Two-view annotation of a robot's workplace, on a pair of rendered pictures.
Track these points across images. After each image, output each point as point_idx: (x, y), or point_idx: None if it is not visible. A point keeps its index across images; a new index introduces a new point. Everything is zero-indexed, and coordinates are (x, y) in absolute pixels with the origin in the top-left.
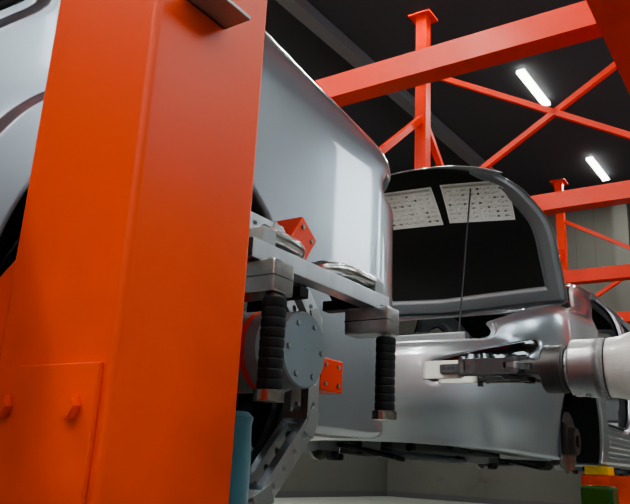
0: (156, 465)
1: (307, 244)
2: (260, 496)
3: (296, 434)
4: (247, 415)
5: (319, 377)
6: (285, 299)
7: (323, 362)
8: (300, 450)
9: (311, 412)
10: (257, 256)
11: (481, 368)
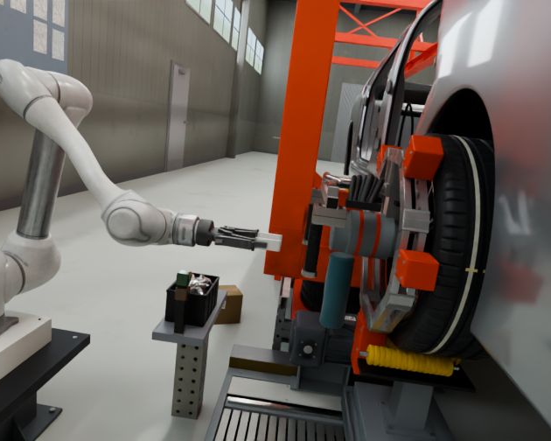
0: None
1: (408, 157)
2: (368, 319)
3: (382, 298)
4: (330, 255)
5: (395, 265)
6: (309, 204)
7: (332, 238)
8: (381, 311)
9: (387, 288)
10: (320, 187)
11: None
